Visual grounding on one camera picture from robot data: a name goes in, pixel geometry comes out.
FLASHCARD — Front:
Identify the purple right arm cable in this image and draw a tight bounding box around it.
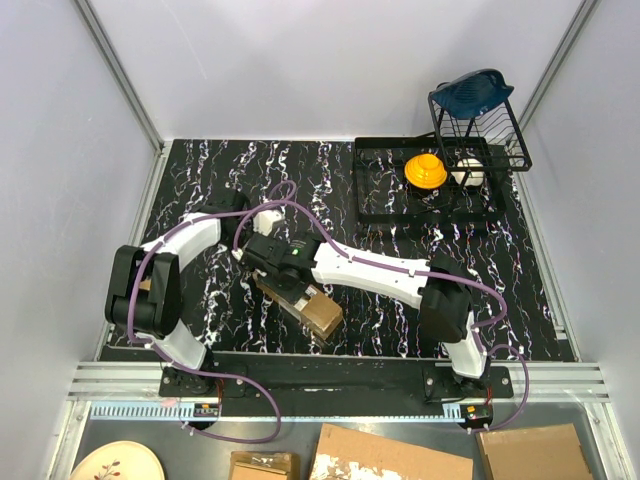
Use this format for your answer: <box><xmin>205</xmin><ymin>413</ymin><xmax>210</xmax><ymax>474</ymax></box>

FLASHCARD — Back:
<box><xmin>232</xmin><ymin>203</ymin><xmax>531</xmax><ymax>431</ymax></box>

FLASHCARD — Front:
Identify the yellow plastic cup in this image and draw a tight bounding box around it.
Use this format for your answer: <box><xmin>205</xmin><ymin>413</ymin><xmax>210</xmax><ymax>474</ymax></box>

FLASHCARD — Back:
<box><xmin>404</xmin><ymin>153</ymin><xmax>447</xmax><ymax>190</ymax></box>

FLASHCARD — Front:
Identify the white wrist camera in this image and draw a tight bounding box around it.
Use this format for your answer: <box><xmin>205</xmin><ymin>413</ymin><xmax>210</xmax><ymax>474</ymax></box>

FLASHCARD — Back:
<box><xmin>253</xmin><ymin>209</ymin><xmax>285</xmax><ymax>236</ymax></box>
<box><xmin>231</xmin><ymin>248</ymin><xmax>256</xmax><ymax>270</ymax></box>

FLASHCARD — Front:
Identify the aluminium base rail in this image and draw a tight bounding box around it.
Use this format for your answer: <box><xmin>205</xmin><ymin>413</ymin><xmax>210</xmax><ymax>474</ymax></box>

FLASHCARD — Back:
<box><xmin>60</xmin><ymin>360</ymin><xmax>501</xmax><ymax>421</ymax></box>

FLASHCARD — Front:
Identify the flat cardboard sheet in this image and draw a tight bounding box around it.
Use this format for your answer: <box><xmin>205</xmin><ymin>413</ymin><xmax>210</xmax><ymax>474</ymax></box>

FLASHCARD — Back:
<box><xmin>309</xmin><ymin>424</ymin><xmax>473</xmax><ymax>480</ymax></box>

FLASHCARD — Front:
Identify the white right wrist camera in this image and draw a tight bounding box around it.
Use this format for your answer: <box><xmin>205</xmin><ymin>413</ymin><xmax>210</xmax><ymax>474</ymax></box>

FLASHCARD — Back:
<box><xmin>231</xmin><ymin>248</ymin><xmax>256</xmax><ymax>270</ymax></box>

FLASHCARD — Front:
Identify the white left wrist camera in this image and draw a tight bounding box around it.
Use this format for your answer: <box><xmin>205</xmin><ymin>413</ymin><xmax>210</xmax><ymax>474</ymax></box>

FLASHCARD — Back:
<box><xmin>253</xmin><ymin>209</ymin><xmax>285</xmax><ymax>236</ymax></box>

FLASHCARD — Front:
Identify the patterned ceramic plate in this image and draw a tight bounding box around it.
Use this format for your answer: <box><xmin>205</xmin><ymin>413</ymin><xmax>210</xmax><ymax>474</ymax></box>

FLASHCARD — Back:
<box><xmin>69</xmin><ymin>441</ymin><xmax>165</xmax><ymax>480</ymax></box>

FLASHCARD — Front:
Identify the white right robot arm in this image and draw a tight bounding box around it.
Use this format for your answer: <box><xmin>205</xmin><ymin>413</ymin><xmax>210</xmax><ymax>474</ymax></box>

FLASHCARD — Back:
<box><xmin>238</xmin><ymin>233</ymin><xmax>490</xmax><ymax>397</ymax></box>

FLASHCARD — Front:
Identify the black drain tray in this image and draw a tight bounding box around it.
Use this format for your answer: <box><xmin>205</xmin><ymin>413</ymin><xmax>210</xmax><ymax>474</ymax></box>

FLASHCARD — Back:
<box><xmin>352</xmin><ymin>134</ymin><xmax>510</xmax><ymax>226</ymax></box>

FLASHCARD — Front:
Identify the cardboard box at corner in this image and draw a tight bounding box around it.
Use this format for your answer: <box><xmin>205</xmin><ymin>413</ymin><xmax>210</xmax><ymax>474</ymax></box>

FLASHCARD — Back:
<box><xmin>476</xmin><ymin>424</ymin><xmax>594</xmax><ymax>480</ymax></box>

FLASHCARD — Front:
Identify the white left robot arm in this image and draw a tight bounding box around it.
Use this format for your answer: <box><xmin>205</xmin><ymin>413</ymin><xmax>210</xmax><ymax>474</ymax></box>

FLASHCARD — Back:
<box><xmin>105</xmin><ymin>189</ymin><xmax>250</xmax><ymax>396</ymax></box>

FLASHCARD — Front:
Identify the brown cardboard express box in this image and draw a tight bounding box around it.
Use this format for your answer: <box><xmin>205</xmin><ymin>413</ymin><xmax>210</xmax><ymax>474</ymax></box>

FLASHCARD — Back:
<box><xmin>252</xmin><ymin>273</ymin><xmax>343</xmax><ymax>341</ymax></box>

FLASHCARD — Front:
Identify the white small cup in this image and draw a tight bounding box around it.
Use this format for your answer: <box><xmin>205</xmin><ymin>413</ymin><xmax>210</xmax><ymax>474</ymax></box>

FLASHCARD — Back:
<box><xmin>451</xmin><ymin>157</ymin><xmax>485</xmax><ymax>188</ymax></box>

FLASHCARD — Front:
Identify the small cardboard box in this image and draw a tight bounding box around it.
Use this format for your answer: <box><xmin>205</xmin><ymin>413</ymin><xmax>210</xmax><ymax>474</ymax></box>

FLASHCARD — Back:
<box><xmin>228</xmin><ymin>451</ymin><xmax>300</xmax><ymax>480</ymax></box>

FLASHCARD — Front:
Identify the blue bowl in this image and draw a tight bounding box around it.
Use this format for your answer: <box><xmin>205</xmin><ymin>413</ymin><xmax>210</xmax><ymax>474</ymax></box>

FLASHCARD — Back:
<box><xmin>440</xmin><ymin>69</ymin><xmax>515</xmax><ymax>119</ymax></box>

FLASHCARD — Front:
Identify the black wire dish rack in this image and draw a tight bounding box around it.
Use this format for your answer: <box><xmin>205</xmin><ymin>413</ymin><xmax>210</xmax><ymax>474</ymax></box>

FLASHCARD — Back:
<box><xmin>428</xmin><ymin>92</ymin><xmax>533</xmax><ymax>178</ymax></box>

